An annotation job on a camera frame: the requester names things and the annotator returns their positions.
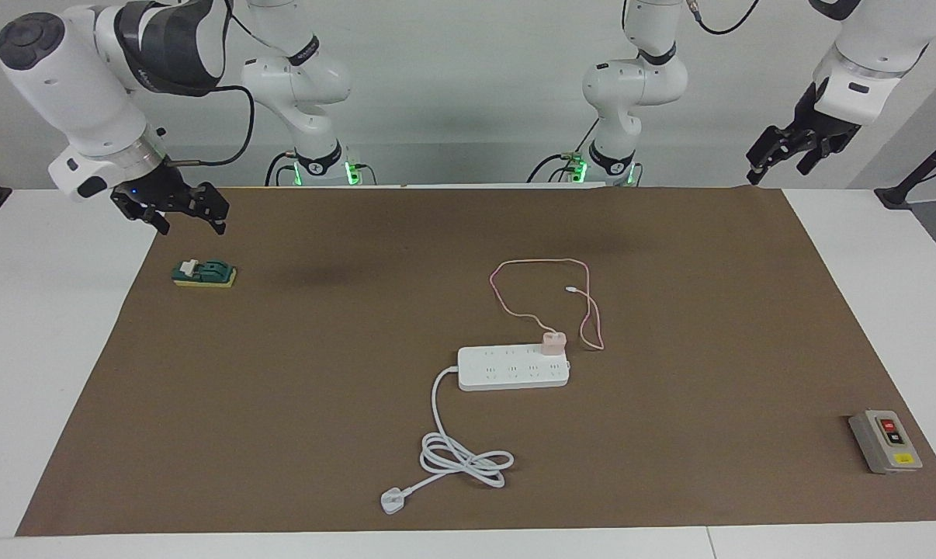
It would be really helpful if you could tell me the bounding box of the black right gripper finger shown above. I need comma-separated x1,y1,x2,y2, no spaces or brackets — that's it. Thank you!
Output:
182,185,230,236
123,203,170,236

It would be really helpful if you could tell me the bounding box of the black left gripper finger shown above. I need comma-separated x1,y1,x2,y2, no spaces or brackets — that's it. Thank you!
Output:
796,140,837,175
746,124,795,186

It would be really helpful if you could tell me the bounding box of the pink charging cable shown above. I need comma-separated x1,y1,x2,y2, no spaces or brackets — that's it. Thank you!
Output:
489,259,606,352

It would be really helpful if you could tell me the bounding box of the black slanted stand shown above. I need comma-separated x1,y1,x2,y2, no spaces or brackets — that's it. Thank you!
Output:
875,124,936,210

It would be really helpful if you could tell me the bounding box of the brown table mat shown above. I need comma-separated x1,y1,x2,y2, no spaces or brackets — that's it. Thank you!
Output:
16,185,936,536

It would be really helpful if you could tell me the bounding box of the black base cable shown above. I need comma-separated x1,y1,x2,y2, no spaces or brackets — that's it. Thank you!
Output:
265,151,298,187
527,148,585,186

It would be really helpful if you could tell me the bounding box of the green knife switch block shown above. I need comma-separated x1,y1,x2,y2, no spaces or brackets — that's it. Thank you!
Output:
172,259,237,289

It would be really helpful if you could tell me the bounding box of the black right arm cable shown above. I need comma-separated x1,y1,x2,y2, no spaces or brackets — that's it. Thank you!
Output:
161,0,283,170

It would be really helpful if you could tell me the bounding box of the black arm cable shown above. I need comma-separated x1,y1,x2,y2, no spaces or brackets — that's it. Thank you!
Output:
689,0,760,36
161,0,283,170

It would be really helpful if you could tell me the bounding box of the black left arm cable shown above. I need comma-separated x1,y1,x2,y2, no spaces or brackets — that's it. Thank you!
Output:
689,0,760,36

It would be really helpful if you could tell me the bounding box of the grey on-off switch box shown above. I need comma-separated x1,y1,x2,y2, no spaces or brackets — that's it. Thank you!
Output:
848,409,924,474

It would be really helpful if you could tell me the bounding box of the white power strip with cord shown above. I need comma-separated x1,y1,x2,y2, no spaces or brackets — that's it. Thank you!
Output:
380,343,570,516

